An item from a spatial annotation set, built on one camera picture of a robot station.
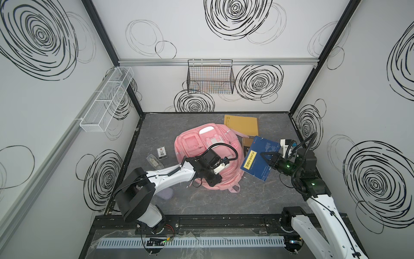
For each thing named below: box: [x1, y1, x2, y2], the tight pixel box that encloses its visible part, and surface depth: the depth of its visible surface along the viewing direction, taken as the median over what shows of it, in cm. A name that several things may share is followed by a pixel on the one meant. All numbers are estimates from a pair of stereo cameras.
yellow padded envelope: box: [223, 114, 259, 136], surface depth 115 cm
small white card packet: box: [156, 146, 167, 160], surface depth 101 cm
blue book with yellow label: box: [240, 135, 282, 182], surface depth 75 cm
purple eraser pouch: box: [155, 187, 174, 200], surface depth 82 cm
